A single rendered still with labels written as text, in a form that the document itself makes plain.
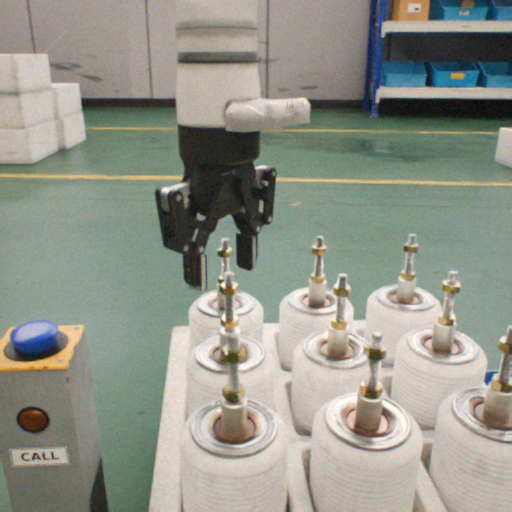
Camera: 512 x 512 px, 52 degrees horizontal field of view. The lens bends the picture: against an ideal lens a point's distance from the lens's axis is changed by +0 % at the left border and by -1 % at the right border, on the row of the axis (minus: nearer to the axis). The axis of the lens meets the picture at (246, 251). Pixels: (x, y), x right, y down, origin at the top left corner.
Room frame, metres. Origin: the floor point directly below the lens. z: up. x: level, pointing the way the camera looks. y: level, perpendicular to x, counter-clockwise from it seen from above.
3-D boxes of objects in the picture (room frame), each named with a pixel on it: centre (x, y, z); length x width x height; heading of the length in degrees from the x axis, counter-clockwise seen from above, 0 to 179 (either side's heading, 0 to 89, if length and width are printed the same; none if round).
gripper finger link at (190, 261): (0.45, 0.06, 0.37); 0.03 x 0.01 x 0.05; 137
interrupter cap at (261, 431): (0.37, 0.01, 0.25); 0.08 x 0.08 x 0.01
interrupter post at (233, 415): (0.37, 0.01, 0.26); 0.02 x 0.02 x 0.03
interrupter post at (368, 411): (0.38, -0.11, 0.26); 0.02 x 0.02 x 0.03
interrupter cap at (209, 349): (0.48, 0.02, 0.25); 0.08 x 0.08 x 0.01
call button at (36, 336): (0.40, 0.19, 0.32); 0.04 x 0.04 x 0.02
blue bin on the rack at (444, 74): (4.95, -1.83, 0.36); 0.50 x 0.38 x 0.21; 177
